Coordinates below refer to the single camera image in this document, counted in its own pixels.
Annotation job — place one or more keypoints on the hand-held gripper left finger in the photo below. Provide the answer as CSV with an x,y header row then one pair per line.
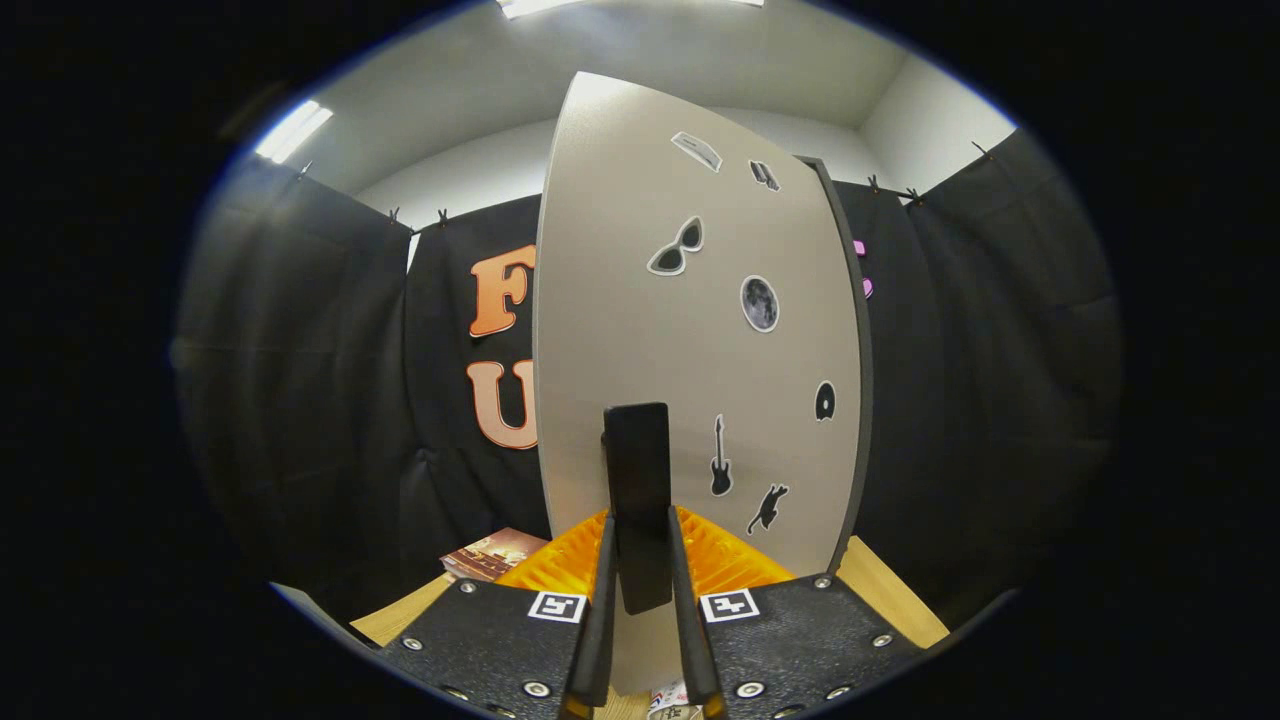
x,y
603,620

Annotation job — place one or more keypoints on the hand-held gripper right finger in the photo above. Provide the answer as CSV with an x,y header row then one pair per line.
x,y
685,620

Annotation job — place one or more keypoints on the white canvas shoe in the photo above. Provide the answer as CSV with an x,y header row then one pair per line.
x,y
668,700

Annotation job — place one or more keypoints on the beige shoe cabinet door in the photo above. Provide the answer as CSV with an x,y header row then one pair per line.
x,y
650,330

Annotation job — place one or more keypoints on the dark grey shoe cabinet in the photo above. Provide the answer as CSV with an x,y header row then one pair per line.
x,y
866,380

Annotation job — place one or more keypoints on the black backdrop cloth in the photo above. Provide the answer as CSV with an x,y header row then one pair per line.
x,y
300,400

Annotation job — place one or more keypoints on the long ceiling light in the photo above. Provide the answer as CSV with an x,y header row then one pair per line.
x,y
293,131
530,7

